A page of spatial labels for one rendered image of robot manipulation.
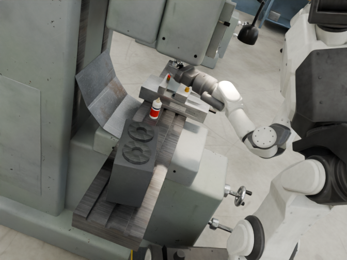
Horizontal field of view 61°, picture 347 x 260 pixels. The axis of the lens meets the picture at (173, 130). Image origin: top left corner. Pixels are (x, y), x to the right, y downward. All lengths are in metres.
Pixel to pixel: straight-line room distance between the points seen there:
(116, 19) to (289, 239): 0.93
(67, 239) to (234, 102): 1.25
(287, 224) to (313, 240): 1.82
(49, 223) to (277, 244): 1.28
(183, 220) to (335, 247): 1.57
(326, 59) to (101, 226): 0.79
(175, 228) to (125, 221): 0.74
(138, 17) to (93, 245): 1.25
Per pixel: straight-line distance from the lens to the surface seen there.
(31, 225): 1.94
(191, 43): 1.10
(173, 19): 1.09
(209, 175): 1.51
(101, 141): 1.38
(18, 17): 1.20
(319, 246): 2.76
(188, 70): 1.22
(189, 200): 1.49
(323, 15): 0.78
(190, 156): 1.38
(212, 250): 1.49
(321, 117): 0.80
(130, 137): 0.97
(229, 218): 2.43
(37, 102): 1.34
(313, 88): 0.80
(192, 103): 1.44
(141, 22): 1.10
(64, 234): 1.86
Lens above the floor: 1.80
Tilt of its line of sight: 38 degrees down
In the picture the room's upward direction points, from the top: 20 degrees clockwise
